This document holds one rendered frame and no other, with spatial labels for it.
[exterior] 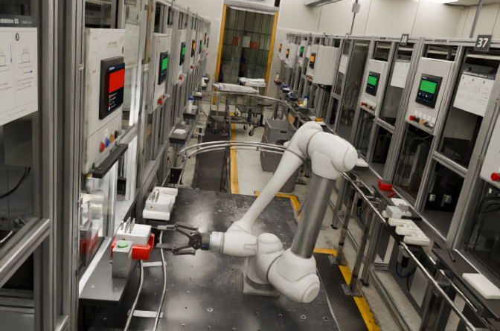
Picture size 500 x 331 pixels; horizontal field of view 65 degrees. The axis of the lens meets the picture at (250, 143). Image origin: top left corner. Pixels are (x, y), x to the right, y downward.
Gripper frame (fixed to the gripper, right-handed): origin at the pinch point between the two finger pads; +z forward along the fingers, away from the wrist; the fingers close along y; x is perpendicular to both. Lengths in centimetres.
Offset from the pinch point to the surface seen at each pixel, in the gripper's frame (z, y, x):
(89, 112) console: 23, 59, 30
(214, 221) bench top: -23, -31, -80
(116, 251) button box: 14.7, 3.5, 19.9
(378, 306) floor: -157, -99, -98
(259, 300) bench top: -47, -31, -4
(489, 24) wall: -597, 186, -739
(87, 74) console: 23, 71, 32
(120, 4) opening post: 25, 93, -8
